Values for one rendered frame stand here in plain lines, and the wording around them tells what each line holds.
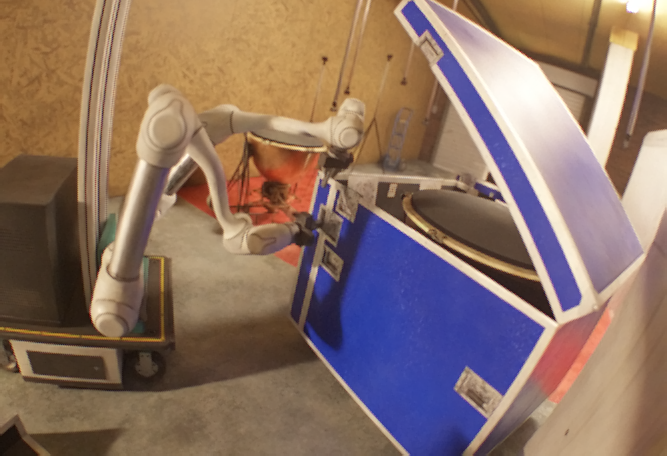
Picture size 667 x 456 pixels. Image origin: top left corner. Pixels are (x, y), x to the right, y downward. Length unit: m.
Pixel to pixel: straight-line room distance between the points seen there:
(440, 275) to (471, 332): 0.20
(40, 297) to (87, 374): 0.37
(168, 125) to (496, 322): 0.99
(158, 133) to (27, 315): 1.00
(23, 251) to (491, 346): 1.55
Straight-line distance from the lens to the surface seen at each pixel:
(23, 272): 1.52
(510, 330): 1.07
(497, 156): 1.05
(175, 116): 0.93
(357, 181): 1.79
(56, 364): 1.68
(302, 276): 1.81
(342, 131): 1.29
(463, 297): 1.13
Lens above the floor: 1.36
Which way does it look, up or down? 19 degrees down
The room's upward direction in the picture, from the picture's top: 14 degrees clockwise
